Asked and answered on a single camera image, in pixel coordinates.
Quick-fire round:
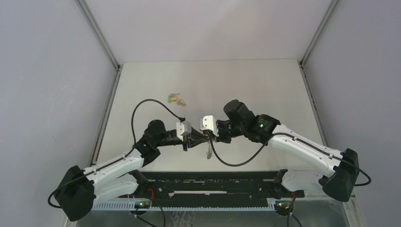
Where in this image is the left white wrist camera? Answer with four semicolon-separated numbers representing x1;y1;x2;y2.
176;120;192;141

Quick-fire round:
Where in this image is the right aluminium frame post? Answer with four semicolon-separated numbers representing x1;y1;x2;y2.
298;0;341;145

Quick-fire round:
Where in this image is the left black camera cable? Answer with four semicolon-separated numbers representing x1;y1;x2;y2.
47;99;186;209

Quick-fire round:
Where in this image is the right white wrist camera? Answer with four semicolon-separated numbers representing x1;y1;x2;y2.
200;115;218;137

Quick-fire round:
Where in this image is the metal chain keyring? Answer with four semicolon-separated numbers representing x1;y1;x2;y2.
205;132;213;160

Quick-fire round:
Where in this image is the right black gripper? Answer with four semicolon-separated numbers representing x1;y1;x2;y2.
209;120;245;145

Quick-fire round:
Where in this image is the aluminium frame post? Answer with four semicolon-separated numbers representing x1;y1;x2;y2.
75;0;121;165
298;0;341;145

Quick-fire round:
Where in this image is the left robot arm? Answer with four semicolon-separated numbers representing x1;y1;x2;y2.
52;120;208;222

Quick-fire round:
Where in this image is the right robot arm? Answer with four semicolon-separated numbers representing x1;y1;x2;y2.
202;99;362;202

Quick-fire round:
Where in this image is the white toothed cable strip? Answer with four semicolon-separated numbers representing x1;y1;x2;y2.
92;199;277;211

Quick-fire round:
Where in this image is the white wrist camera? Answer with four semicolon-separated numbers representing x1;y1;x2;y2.
176;120;192;141
200;115;218;137

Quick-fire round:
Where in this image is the left aluminium frame post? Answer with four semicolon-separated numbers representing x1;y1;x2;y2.
75;0;121;165

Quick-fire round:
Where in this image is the orange tagged key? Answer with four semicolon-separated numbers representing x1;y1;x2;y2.
176;99;186;106

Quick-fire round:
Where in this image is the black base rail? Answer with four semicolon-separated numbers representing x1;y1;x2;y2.
128;170;305;205

